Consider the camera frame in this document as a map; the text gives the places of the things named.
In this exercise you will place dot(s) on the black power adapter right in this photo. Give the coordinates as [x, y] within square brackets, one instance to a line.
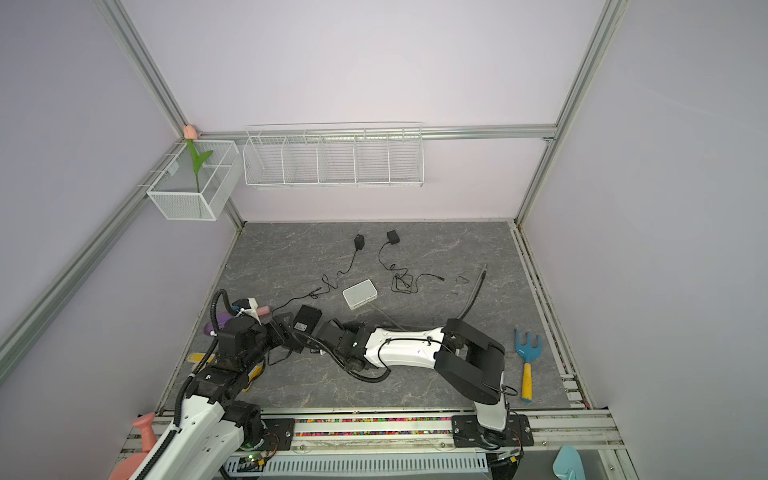
[393, 237]

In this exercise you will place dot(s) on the black network switch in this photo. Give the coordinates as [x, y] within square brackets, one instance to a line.
[306, 319]

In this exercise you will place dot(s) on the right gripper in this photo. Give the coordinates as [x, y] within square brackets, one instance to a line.
[354, 327]

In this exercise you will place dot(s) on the pink watering can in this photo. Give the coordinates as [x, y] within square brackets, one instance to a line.
[148, 440]

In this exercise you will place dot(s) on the white wire wall basket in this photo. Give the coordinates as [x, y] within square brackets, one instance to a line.
[337, 154]

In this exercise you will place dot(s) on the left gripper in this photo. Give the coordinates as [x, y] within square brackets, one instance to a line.
[277, 325]

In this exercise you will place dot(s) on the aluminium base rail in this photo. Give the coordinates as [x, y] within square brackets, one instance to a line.
[413, 443]

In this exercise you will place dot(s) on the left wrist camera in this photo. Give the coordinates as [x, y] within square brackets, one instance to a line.
[246, 306]

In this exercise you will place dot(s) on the light blue toy scoop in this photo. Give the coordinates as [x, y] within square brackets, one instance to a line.
[568, 464]

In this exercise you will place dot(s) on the blue yellow toy rake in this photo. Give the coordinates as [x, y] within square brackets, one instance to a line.
[529, 348]

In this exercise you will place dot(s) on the artificial tulip flower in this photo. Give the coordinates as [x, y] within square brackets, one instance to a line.
[198, 158]

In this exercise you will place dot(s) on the white mesh box basket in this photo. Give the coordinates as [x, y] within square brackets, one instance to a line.
[174, 191]

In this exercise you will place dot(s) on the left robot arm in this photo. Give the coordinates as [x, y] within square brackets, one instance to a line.
[210, 424]

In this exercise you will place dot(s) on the purple pink toy shovel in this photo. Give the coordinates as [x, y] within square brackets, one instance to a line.
[261, 310]

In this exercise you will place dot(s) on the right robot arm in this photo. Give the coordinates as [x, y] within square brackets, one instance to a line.
[470, 361]

